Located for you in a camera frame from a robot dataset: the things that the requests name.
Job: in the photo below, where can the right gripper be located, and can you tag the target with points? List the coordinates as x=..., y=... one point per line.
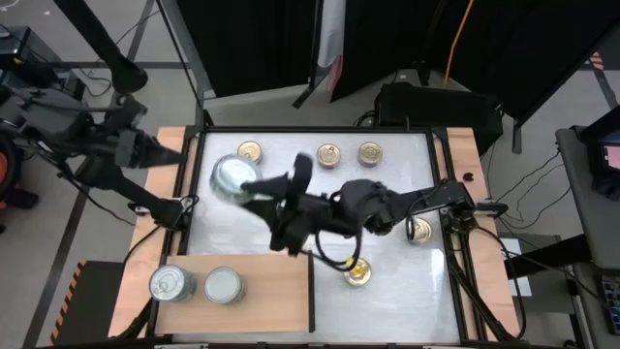
x=324, y=215

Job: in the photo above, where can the wooden table side board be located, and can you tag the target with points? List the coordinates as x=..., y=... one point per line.
x=138, y=271
x=465, y=140

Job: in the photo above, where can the black pole with round base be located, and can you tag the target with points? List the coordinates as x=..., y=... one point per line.
x=97, y=39

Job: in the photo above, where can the grey side table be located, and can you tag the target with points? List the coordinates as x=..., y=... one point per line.
x=588, y=203

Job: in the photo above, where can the black curtain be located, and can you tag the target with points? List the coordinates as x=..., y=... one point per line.
x=523, y=48
x=382, y=43
x=247, y=43

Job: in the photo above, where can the black electronics cart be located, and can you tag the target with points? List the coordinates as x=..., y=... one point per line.
x=24, y=53

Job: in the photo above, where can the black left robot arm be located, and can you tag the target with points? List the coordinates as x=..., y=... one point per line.
x=58, y=121

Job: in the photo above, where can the red striped marker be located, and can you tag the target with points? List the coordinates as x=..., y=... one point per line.
x=597, y=60

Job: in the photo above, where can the black hazard-striped platform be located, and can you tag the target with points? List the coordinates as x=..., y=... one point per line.
x=87, y=300

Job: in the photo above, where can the dark keyboard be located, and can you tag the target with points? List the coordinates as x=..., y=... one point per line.
x=611, y=300

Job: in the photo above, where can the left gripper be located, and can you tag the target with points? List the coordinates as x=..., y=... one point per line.
x=128, y=149

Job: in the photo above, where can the orange and black wheel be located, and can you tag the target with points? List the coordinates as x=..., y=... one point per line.
x=4, y=167

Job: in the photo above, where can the grey metal beam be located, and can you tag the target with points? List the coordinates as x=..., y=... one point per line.
x=186, y=48

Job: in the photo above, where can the black equipment box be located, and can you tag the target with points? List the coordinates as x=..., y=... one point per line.
x=438, y=109

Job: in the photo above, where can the light wooden shelf board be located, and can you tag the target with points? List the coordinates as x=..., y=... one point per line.
x=276, y=295

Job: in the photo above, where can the monitor with pink screen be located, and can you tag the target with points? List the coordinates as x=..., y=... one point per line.
x=608, y=155

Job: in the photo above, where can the black floor beam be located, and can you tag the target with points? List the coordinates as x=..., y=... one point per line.
x=557, y=249

